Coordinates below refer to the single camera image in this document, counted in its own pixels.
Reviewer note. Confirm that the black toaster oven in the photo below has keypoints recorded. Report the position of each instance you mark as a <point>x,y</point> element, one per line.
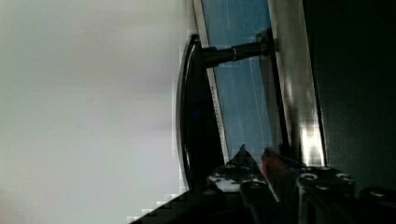
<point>329,93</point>

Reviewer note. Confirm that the black oven door handle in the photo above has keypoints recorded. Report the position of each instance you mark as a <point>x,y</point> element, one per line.
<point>198,138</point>

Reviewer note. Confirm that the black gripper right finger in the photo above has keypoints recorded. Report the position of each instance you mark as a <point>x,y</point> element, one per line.
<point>311,195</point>

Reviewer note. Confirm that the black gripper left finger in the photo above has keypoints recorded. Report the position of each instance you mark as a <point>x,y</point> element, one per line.
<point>247,197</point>

